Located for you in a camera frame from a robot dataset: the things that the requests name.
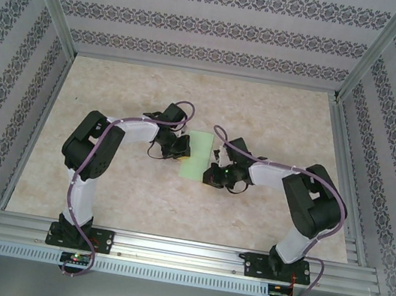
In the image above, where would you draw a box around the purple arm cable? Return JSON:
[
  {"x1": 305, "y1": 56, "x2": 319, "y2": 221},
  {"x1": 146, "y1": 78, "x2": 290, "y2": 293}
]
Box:
[
  {"x1": 53, "y1": 84, "x2": 198, "y2": 294},
  {"x1": 184, "y1": 123, "x2": 359, "y2": 296}
]

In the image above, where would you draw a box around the light green paper sheet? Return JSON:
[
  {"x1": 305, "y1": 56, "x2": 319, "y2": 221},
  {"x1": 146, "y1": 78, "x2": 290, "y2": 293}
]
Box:
[{"x1": 178, "y1": 129, "x2": 216, "y2": 184}]

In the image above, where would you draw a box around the aluminium mounting rail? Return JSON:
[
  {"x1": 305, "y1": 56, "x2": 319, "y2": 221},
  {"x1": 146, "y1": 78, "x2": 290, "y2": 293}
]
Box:
[{"x1": 0, "y1": 208, "x2": 383, "y2": 296}]

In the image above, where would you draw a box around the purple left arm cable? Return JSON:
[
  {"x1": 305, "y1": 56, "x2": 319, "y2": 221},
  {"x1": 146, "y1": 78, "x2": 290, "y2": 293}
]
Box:
[{"x1": 53, "y1": 84, "x2": 198, "y2": 294}]

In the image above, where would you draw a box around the slotted grey cable duct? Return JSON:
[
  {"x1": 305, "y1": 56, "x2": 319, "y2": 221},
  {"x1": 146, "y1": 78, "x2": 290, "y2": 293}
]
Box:
[{"x1": 0, "y1": 239, "x2": 271, "y2": 296}]

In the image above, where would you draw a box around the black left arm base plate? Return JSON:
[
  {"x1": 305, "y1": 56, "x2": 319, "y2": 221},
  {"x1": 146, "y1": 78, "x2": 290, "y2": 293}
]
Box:
[{"x1": 43, "y1": 220, "x2": 116, "y2": 256}]

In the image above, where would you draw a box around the aluminium back rail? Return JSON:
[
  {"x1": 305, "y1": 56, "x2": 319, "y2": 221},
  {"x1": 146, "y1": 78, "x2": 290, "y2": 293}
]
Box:
[{"x1": 72, "y1": 46, "x2": 341, "y2": 99}]

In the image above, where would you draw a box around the aluminium side rail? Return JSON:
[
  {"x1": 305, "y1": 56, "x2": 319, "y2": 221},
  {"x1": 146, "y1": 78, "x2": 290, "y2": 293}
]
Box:
[
  {"x1": 0, "y1": 46, "x2": 76, "y2": 218},
  {"x1": 303, "y1": 97, "x2": 395, "y2": 268}
]

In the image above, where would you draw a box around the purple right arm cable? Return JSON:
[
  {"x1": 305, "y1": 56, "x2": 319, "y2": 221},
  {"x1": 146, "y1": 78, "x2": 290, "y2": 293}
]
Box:
[{"x1": 184, "y1": 123, "x2": 359, "y2": 296}]

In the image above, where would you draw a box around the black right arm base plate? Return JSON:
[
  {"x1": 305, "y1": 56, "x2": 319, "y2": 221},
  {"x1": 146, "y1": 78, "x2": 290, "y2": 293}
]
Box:
[{"x1": 241, "y1": 250, "x2": 315, "y2": 289}]

